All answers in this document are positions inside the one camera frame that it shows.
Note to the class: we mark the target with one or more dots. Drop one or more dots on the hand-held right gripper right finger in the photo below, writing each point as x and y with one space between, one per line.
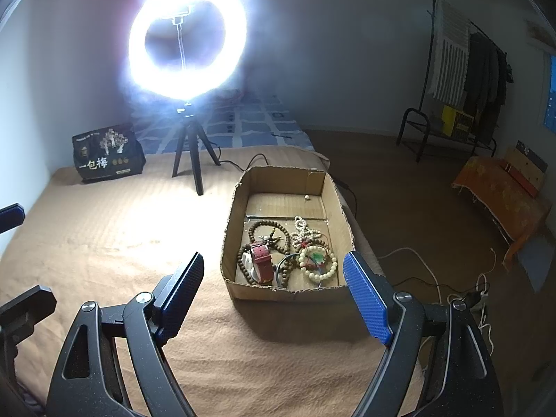
365 299

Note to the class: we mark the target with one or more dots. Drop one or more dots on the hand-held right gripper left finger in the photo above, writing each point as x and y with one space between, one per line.
182 299

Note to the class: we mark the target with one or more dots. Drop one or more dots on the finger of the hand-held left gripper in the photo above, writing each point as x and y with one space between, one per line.
11 218
30 308

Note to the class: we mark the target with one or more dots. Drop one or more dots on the cardboard box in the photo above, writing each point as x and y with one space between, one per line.
278 291

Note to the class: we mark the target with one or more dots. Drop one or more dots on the small pearl bead strand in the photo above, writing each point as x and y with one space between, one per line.
304 234

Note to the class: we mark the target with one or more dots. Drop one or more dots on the black printed snack bag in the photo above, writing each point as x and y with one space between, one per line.
108 158

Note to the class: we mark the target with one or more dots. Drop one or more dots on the black tripod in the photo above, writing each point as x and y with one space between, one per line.
187 139

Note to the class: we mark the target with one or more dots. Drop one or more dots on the orange cloth covered bench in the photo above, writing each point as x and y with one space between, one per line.
495 191

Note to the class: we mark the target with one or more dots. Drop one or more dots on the blue patterned bed sheet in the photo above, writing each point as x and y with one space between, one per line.
252 126

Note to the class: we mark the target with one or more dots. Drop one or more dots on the black metal clothes rack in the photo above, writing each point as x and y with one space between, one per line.
423 117

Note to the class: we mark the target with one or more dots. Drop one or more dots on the red flat box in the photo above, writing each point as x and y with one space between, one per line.
519 178

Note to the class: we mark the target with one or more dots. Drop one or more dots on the yellow bag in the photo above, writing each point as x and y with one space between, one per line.
456 121

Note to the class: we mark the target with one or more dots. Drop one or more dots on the wooden board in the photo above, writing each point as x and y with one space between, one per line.
527 167

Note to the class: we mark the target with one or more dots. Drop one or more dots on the dark hanging clothes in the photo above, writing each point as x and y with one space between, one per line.
486 78

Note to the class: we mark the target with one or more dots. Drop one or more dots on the white striped hanging cloth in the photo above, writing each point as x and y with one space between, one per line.
451 52

